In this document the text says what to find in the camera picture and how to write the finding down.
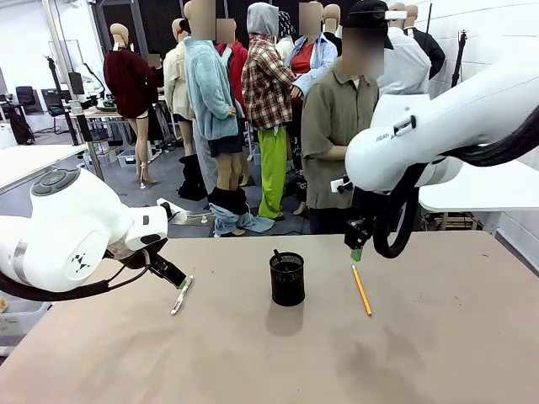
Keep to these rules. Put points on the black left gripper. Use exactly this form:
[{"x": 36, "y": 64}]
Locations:
[{"x": 159, "y": 264}]

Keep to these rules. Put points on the white power strip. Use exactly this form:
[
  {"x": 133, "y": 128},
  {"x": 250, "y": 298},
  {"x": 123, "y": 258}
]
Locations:
[{"x": 179, "y": 215}]

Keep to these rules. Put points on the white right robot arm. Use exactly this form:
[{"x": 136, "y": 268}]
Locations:
[{"x": 442, "y": 126}]

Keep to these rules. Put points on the mannequin in blue shirt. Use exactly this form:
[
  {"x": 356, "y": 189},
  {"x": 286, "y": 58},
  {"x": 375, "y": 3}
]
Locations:
[{"x": 313, "y": 63}]

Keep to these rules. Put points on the mannequin with patterned headscarf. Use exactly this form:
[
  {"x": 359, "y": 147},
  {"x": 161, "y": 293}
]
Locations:
[{"x": 285, "y": 33}]

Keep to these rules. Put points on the mannequin in maroon sweater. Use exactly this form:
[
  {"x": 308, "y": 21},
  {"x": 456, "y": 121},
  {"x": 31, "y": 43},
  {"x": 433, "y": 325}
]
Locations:
[{"x": 128, "y": 88}]

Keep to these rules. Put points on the mannequin in red jacket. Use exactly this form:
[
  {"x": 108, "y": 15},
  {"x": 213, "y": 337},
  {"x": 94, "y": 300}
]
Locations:
[{"x": 236, "y": 67}]

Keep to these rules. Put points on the black office chair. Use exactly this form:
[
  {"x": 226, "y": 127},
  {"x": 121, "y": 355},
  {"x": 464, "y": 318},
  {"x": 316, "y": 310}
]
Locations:
[{"x": 26, "y": 99}]

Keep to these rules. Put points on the black pen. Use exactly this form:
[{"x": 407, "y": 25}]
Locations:
[{"x": 277, "y": 255}]

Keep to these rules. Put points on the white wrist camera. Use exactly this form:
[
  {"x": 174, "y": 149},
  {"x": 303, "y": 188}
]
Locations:
[{"x": 337, "y": 186}]

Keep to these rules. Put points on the mannequin in black jacket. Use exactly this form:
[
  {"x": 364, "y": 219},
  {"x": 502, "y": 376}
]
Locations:
[{"x": 431, "y": 48}]

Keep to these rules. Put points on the yellow pencil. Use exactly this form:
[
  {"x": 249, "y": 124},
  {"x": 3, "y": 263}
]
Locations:
[{"x": 362, "y": 291}]

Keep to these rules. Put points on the white pen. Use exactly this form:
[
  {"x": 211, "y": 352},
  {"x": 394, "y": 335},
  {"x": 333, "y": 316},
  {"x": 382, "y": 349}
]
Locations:
[{"x": 182, "y": 295}]

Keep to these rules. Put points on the white table with metal leg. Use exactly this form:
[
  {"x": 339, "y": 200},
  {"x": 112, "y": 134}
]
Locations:
[{"x": 33, "y": 162}]

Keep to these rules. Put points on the person in olive shirt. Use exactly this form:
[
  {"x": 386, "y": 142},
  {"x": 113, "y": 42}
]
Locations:
[{"x": 332, "y": 139}]

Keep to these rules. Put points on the black clothes pile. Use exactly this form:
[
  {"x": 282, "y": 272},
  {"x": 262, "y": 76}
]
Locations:
[{"x": 193, "y": 177}]

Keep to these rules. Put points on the grey storage box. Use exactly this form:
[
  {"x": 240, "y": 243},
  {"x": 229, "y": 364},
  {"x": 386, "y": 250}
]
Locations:
[{"x": 126, "y": 159}]

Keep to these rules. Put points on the mannequin in cream jacket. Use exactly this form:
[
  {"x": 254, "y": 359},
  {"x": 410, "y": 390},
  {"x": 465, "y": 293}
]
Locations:
[{"x": 177, "y": 84}]

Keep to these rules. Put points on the mannequin in white shirt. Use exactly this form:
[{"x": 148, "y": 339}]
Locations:
[{"x": 406, "y": 63}]

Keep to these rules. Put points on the blue jeans on floor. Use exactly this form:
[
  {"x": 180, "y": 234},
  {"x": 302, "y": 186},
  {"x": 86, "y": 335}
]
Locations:
[{"x": 257, "y": 224}]

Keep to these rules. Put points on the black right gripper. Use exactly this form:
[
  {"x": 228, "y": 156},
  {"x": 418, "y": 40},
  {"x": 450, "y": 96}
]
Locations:
[{"x": 361, "y": 219}]

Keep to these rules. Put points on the mannequin in plaid shirt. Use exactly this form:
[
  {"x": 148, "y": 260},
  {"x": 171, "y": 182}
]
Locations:
[{"x": 269, "y": 105}]

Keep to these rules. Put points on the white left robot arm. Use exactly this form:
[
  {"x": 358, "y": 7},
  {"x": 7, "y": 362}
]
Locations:
[{"x": 71, "y": 227}]

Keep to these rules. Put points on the black mesh pen holder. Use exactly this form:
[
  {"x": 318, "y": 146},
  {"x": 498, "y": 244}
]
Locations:
[{"x": 287, "y": 280}]

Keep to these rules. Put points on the black cap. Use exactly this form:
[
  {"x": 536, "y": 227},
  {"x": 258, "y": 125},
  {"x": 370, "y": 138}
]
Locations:
[{"x": 368, "y": 17}]

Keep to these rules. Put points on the mannequin in blue fleece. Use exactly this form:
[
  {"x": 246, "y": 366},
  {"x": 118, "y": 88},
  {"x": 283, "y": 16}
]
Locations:
[{"x": 208, "y": 97}]

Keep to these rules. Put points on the white side table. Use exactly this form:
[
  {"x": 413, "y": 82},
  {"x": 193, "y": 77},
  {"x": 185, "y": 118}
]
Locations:
[{"x": 484, "y": 189}]

